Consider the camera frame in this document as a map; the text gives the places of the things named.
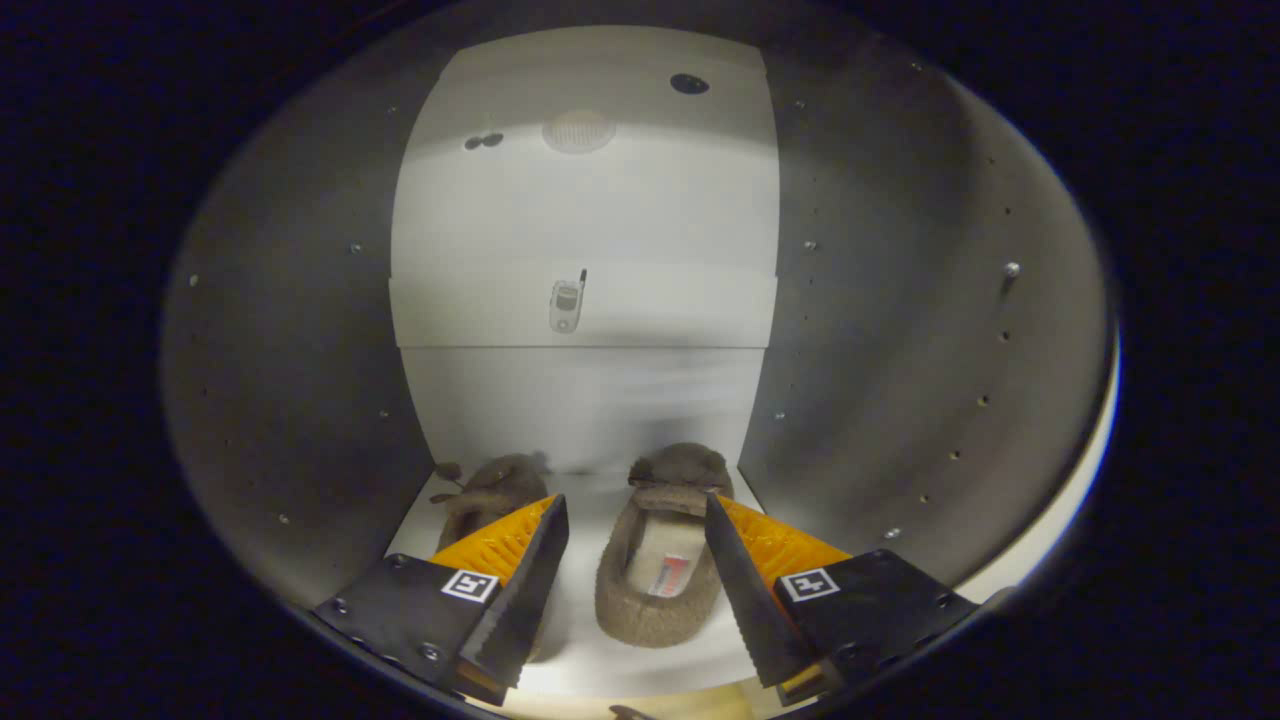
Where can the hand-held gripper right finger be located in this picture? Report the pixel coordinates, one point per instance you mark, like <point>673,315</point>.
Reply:
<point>760,620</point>

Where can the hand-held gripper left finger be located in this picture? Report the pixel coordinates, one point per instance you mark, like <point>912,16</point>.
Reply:
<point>520,610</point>

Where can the brown fuzzy shoe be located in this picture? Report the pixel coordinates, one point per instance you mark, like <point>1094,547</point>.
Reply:
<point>660,610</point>
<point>495,490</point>

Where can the grey shoe cabinet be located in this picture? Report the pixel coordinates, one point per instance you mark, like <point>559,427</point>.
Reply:
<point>900,350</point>

